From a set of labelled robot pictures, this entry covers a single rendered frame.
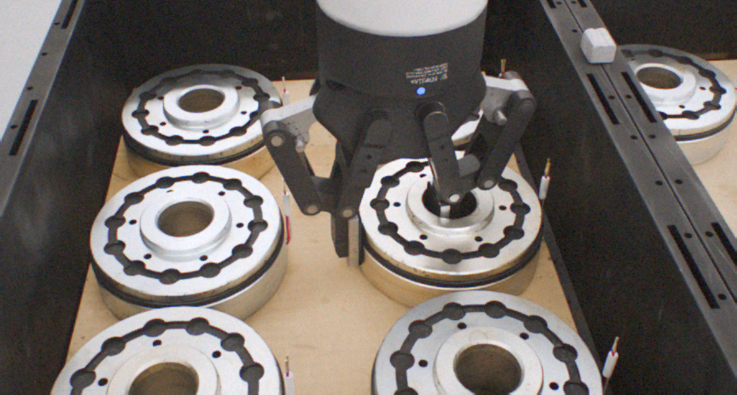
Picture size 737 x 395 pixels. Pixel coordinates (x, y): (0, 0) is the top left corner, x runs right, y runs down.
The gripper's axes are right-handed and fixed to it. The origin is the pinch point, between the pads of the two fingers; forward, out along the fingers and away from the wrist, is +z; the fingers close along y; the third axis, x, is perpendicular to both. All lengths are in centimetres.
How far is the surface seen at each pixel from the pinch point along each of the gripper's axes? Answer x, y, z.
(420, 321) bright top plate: -7.4, -0.5, -0.8
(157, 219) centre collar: 1.9, -12.6, -1.4
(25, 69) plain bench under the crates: 47, -28, 15
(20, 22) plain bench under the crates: 58, -30, 15
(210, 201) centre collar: 2.6, -9.7, -1.5
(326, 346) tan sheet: -5.5, -4.9, 2.2
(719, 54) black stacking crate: 15.2, 29.3, 1.8
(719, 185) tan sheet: 1.6, 21.4, 2.2
